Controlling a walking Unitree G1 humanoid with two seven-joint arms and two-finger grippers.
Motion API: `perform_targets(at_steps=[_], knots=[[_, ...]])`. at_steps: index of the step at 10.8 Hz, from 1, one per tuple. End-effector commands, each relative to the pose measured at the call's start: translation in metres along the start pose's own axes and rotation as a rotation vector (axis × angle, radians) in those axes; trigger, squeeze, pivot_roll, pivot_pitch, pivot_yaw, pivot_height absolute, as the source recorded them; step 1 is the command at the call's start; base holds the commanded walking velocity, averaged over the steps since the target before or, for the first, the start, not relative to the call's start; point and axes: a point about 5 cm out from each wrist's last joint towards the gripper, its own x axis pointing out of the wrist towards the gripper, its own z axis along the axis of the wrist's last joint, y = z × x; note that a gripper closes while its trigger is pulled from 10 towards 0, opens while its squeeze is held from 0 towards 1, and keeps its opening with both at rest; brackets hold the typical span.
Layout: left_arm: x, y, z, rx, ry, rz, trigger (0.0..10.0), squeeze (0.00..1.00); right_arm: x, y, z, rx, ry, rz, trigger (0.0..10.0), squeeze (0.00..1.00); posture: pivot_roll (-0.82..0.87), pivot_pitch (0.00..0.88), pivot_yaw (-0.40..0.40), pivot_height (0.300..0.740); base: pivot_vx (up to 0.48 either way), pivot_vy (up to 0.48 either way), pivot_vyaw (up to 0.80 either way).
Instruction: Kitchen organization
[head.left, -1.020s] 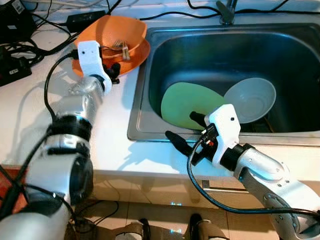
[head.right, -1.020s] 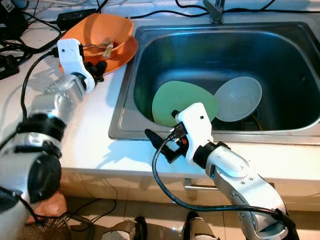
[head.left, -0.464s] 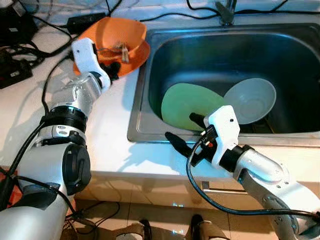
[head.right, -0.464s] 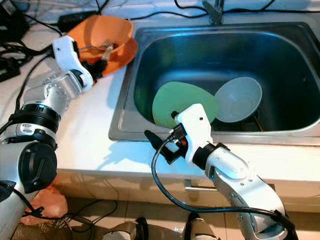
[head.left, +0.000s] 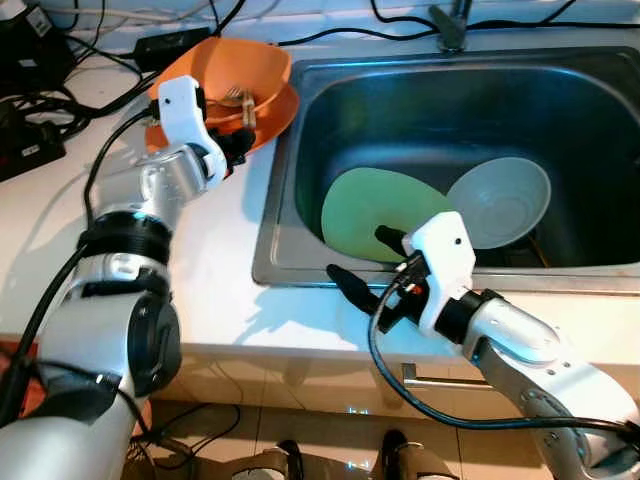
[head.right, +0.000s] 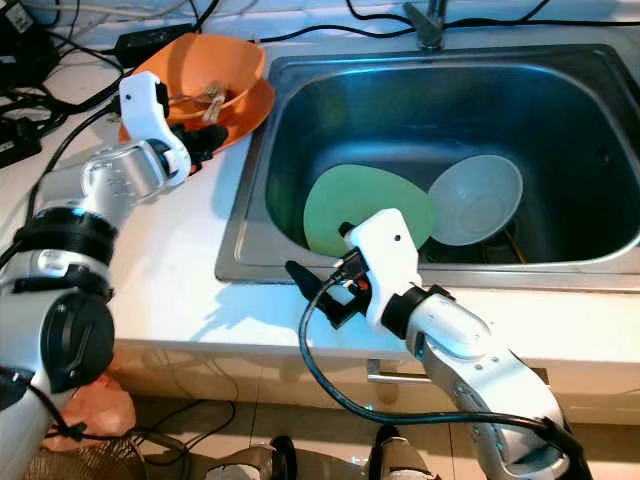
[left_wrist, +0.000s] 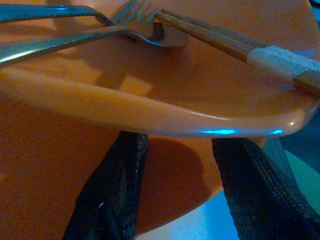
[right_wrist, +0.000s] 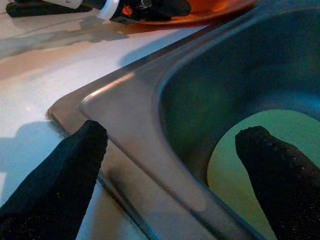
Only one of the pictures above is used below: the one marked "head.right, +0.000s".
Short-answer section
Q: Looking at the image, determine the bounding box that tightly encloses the cream kitchen cabinet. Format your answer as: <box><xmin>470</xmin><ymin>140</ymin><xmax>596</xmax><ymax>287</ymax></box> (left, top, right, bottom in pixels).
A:
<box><xmin>110</xmin><ymin>345</ymin><xmax>640</xmax><ymax>426</ymax></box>

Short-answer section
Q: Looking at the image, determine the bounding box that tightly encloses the green plastic plate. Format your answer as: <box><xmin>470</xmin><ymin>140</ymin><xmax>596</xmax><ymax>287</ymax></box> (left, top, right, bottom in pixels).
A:
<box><xmin>303</xmin><ymin>165</ymin><xmax>436</xmax><ymax>259</ymax></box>

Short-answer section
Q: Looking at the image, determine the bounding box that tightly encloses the orange plastic plate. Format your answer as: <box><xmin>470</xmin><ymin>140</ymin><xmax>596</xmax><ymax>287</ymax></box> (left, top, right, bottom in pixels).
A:
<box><xmin>117</xmin><ymin>78</ymin><xmax>276</xmax><ymax>146</ymax></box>

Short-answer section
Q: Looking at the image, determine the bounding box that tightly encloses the orange plastic bowl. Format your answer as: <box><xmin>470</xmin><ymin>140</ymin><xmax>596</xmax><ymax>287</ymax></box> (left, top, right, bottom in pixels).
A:
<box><xmin>128</xmin><ymin>32</ymin><xmax>266</xmax><ymax>116</ymax></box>

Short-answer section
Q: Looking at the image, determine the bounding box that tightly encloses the black power adapter brick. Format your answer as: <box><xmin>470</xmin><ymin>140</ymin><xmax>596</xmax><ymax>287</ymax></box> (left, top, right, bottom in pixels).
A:
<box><xmin>113</xmin><ymin>22</ymin><xmax>196</xmax><ymax>69</ymax></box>

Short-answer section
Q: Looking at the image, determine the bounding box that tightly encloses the stainless steel sink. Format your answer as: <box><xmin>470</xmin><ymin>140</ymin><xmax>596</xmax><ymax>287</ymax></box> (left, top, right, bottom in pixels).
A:
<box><xmin>215</xmin><ymin>40</ymin><xmax>640</xmax><ymax>293</ymax></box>

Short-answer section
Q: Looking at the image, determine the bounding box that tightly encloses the grey plastic bowl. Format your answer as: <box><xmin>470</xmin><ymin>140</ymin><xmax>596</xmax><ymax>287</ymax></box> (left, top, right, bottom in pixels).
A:
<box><xmin>428</xmin><ymin>154</ymin><xmax>526</xmax><ymax>248</ymax></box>

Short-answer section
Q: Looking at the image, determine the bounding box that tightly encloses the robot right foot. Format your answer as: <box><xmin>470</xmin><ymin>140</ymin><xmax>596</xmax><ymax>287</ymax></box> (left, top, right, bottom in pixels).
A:
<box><xmin>370</xmin><ymin>425</ymin><xmax>449</xmax><ymax>480</ymax></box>

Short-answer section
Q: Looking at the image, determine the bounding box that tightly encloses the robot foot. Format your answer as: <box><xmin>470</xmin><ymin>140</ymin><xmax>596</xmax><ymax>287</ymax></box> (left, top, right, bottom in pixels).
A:
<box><xmin>208</xmin><ymin>435</ymin><xmax>298</xmax><ymax>480</ymax></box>
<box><xmin>370</xmin><ymin>425</ymin><xmax>449</xmax><ymax>480</ymax></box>

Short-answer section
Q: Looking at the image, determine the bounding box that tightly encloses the black power strip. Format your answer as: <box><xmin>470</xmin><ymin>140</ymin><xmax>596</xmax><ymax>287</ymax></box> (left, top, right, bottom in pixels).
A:
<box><xmin>0</xmin><ymin>115</ymin><xmax>46</xmax><ymax>166</ymax></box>

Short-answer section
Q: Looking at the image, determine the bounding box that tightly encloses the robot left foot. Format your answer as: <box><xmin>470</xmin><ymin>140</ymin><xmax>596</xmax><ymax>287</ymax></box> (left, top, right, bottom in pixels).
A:
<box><xmin>208</xmin><ymin>435</ymin><xmax>298</xmax><ymax>480</ymax></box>

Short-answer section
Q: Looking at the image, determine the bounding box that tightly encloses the black charger with white label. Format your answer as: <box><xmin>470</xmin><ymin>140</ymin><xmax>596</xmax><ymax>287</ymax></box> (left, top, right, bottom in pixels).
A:
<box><xmin>0</xmin><ymin>0</ymin><xmax>51</xmax><ymax>66</ymax></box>

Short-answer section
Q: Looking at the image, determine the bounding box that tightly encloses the metal faucet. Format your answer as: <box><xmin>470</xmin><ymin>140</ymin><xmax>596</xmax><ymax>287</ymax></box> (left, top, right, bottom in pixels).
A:
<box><xmin>403</xmin><ymin>0</ymin><xmax>449</xmax><ymax>51</ymax></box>

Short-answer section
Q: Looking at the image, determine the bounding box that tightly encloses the orange plastic bag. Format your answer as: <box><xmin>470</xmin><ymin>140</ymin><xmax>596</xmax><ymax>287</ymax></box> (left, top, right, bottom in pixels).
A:
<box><xmin>65</xmin><ymin>375</ymin><xmax>136</xmax><ymax>441</ymax></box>

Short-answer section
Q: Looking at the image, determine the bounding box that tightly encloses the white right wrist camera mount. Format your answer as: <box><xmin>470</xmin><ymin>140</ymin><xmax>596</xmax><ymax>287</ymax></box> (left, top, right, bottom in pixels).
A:
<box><xmin>345</xmin><ymin>208</ymin><xmax>423</xmax><ymax>336</ymax></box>

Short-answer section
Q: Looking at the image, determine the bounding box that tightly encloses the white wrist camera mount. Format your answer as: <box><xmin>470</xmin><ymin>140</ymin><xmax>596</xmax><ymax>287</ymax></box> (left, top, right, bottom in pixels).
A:
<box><xmin>345</xmin><ymin>208</ymin><xmax>423</xmax><ymax>336</ymax></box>
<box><xmin>118</xmin><ymin>70</ymin><xmax>191</xmax><ymax>186</ymax></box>

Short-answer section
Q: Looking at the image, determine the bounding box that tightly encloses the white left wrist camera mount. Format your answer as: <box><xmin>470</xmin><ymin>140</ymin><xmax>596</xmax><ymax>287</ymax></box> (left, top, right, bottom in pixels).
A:
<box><xmin>118</xmin><ymin>70</ymin><xmax>191</xmax><ymax>186</ymax></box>

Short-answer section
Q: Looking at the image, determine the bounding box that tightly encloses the metal drawer handle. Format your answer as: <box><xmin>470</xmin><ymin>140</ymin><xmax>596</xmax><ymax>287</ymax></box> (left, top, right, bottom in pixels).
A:
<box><xmin>365</xmin><ymin>358</ymin><xmax>551</xmax><ymax>386</ymax></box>

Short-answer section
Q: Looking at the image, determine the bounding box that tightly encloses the wire fan grille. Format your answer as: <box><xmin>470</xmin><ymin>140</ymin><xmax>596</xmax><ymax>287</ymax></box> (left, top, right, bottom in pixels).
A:
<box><xmin>25</xmin><ymin>435</ymin><xmax>151</xmax><ymax>480</ymax></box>

